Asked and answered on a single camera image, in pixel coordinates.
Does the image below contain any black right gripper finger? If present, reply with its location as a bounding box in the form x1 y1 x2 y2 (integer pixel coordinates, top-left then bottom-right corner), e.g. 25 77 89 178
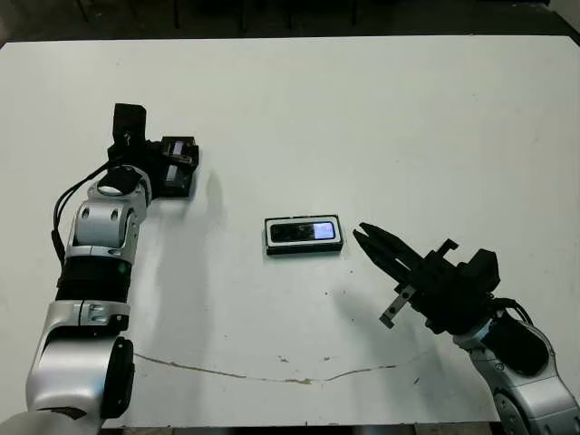
352 229 412 285
358 221 428 269

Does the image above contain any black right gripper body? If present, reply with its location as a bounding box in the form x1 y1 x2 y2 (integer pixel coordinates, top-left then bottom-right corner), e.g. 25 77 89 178
378 237 498 336

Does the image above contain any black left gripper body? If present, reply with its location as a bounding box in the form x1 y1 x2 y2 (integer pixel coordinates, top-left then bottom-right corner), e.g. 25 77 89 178
107 137 197 204

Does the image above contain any black box lid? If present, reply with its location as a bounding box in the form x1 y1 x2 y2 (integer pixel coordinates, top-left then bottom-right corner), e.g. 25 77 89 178
159 135 201 198

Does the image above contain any slim black camera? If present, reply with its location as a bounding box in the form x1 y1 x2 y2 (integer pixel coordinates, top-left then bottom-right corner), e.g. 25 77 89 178
268 219 337 244

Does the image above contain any black box base white insert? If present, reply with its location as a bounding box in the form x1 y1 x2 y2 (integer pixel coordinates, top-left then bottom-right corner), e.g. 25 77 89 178
262 212 346 258

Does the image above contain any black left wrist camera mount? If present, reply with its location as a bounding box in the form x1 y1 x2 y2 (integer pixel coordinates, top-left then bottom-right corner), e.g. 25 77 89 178
111 102 150 151

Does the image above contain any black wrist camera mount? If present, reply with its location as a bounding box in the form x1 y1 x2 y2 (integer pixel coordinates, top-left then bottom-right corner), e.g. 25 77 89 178
111 102 150 151
456 247 501 300

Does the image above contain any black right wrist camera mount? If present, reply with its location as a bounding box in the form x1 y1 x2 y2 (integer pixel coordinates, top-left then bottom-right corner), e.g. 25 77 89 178
456 247 501 300

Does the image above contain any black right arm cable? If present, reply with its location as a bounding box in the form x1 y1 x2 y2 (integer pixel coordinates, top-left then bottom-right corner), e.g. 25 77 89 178
491 296 538 325

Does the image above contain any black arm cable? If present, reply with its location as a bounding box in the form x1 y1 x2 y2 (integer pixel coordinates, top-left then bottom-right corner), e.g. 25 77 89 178
491 296 538 325
51 159 114 265

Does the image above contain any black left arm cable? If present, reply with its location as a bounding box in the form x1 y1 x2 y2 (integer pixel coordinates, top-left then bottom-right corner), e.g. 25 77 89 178
51 159 114 265

